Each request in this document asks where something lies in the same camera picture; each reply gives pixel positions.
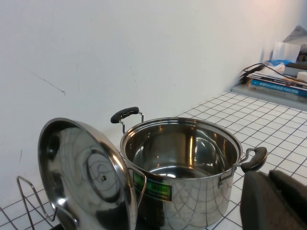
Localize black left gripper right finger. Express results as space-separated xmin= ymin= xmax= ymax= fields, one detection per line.
xmin=268 ymin=169 xmax=307 ymax=226

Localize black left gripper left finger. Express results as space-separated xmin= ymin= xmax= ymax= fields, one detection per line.
xmin=240 ymin=170 xmax=307 ymax=230

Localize stainless steel pot lid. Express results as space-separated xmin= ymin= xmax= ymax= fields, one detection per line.
xmin=37 ymin=117 xmax=134 ymax=230

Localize white black grid tablecloth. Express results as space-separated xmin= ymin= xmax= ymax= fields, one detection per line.
xmin=0 ymin=91 xmax=307 ymax=230

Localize blue book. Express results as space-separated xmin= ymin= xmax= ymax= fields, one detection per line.
xmin=248 ymin=79 xmax=307 ymax=99

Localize white magazine stack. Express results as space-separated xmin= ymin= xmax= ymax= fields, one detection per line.
xmin=247 ymin=67 xmax=307 ymax=87

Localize dark grey box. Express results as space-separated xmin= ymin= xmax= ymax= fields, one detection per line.
xmin=284 ymin=61 xmax=307 ymax=75

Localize blue tissue box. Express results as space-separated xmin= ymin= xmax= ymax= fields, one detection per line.
xmin=265 ymin=42 xmax=302 ymax=68

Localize stainless steel pot black handles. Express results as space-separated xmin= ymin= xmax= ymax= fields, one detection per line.
xmin=110 ymin=106 xmax=268 ymax=230

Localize black power cable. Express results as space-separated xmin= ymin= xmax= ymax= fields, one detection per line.
xmin=239 ymin=62 xmax=307 ymax=84

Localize steel wire lid rack frame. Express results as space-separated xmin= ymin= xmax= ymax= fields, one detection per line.
xmin=16 ymin=167 xmax=147 ymax=230

